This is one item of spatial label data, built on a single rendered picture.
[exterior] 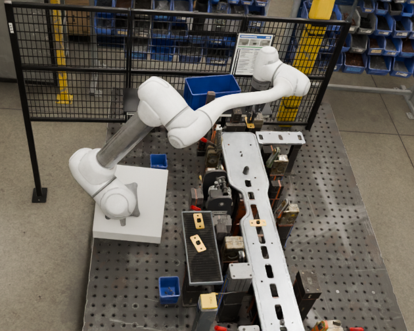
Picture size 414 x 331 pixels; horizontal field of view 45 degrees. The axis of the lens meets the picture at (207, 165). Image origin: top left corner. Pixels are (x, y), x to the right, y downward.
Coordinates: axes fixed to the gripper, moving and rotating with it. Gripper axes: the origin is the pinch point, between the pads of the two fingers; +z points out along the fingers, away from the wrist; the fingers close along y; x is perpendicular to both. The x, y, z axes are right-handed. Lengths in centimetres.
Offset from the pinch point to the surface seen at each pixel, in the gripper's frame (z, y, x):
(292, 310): 29, 6, -94
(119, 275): 59, -67, -55
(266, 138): 28.5, 18.1, 13.4
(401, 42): 48, 177, 156
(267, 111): 25.4, 22.5, 34.6
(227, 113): 26.0, -2.6, 32.1
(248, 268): 18, -14, -79
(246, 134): 28.6, 6.7, 16.7
